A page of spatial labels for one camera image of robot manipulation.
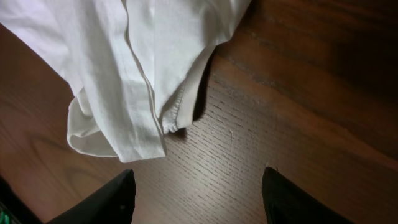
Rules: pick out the white t-shirt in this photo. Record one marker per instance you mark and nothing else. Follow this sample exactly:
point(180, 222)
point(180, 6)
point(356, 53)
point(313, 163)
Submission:
point(134, 67)

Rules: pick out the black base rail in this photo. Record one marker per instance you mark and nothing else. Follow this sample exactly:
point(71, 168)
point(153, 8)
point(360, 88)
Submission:
point(13, 210)

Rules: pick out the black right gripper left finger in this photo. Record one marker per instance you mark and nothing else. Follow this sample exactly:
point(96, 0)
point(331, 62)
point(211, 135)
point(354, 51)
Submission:
point(114, 203)

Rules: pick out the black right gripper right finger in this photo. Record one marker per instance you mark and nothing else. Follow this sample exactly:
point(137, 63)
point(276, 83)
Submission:
point(286, 203)

